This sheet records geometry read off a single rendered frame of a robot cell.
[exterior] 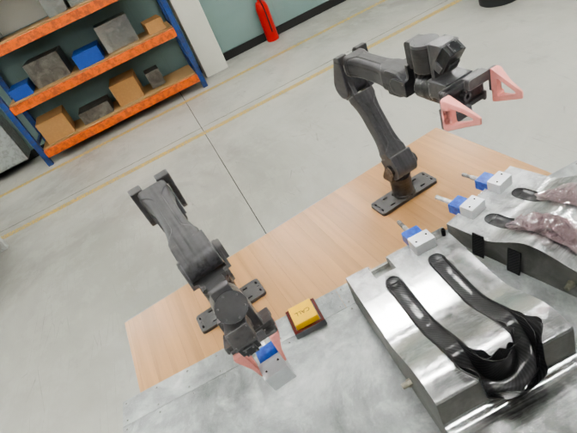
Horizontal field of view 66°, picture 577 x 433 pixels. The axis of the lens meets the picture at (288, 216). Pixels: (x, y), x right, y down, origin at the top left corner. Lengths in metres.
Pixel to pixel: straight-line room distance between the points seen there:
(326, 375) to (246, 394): 0.19
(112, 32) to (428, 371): 5.14
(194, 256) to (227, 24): 5.51
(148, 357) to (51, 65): 4.65
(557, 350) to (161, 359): 0.91
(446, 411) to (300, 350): 0.39
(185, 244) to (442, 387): 0.50
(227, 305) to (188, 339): 0.53
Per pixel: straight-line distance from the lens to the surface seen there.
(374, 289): 1.01
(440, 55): 0.92
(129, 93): 5.68
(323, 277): 1.21
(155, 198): 0.92
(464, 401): 0.84
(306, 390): 1.03
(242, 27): 6.25
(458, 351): 0.87
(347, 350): 1.05
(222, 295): 0.74
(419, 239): 1.06
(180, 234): 0.84
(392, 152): 1.26
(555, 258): 1.03
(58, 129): 5.77
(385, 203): 1.35
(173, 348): 1.28
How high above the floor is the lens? 1.65
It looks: 36 degrees down
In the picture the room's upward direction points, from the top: 25 degrees counter-clockwise
